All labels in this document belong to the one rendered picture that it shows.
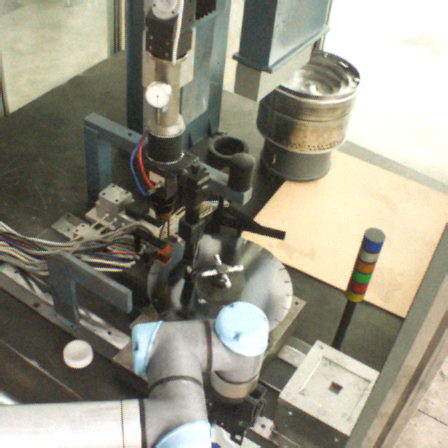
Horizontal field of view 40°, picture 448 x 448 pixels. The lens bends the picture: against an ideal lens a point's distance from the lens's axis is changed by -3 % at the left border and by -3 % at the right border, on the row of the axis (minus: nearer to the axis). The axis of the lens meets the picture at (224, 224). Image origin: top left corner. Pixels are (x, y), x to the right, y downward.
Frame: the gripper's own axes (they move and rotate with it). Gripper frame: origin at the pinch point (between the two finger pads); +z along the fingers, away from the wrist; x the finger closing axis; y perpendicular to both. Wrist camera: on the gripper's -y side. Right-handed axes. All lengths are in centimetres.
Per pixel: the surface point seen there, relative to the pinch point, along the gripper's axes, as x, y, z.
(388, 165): 132, -13, 23
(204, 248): 41, -30, 3
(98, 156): 52, -74, 3
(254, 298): 34.8, -12.3, 2.9
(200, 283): 30.3, -23.9, 1.9
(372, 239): 46, 6, -18
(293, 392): 21.6, 6.2, 7.8
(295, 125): 96, -36, -1
